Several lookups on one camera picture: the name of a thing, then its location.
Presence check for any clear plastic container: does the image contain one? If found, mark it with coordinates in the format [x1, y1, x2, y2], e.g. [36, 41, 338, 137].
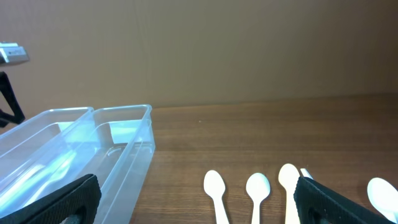
[28, 105, 155, 223]
[0, 106, 95, 215]

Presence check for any white spoon far left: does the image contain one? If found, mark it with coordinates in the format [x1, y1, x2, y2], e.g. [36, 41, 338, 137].
[203, 170, 229, 224]

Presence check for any left clear plastic container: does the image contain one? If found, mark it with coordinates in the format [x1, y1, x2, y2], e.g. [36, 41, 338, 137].
[0, 106, 95, 215]

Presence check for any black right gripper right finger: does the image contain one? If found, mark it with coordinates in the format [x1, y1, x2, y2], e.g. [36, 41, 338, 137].
[294, 177, 393, 224]

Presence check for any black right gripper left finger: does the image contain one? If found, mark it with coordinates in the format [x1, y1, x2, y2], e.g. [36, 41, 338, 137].
[1, 174, 101, 224]

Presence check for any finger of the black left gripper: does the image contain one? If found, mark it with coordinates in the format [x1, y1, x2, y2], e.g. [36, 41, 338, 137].
[1, 72, 25, 128]

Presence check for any white spoon far right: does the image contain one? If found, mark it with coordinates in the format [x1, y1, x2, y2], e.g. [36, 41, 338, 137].
[367, 177, 397, 223]

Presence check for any white spoon bowl down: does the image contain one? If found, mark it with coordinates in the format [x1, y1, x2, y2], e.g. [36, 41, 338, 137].
[300, 168, 313, 179]

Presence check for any yellow plastic spoon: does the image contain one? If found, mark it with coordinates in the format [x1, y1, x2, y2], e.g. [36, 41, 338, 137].
[278, 164, 300, 224]

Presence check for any white spoon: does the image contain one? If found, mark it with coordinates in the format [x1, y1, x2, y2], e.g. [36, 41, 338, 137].
[246, 173, 271, 224]
[367, 177, 397, 223]
[203, 170, 229, 224]

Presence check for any right clear plastic container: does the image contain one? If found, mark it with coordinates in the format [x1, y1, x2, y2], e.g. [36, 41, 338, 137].
[28, 105, 155, 223]

